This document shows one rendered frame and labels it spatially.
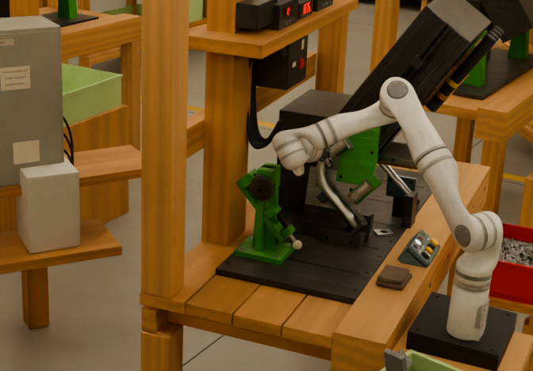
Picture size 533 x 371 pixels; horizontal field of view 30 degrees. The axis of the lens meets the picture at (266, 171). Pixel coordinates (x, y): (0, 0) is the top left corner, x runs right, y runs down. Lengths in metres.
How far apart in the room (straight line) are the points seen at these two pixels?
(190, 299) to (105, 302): 1.92
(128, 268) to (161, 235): 2.29
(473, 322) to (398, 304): 0.25
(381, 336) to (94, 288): 2.41
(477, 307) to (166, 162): 0.87
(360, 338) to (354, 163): 0.71
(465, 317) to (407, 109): 0.55
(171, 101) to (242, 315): 0.60
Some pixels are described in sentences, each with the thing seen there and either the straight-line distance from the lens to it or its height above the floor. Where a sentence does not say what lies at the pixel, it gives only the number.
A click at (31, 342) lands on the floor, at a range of 4.34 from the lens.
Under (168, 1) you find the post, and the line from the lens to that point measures 2.47.
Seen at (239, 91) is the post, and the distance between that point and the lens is 2.92.
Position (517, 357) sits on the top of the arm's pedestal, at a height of 0.85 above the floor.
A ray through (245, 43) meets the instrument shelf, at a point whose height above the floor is 1.54.
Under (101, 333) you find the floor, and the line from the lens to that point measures 4.38.
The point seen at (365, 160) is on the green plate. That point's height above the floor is 1.15.
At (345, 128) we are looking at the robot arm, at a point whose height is 1.37.
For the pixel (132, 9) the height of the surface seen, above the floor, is 0.40.
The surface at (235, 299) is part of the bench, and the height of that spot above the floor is 0.88.
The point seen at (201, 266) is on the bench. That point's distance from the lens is 2.92.
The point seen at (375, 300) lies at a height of 0.90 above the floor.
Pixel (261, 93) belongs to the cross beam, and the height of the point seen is 1.24.
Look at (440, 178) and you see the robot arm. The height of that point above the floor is 1.30.
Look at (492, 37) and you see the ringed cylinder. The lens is 3.13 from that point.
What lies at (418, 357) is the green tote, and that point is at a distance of 2.39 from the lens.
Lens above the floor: 2.13
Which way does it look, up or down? 20 degrees down
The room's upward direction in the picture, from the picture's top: 3 degrees clockwise
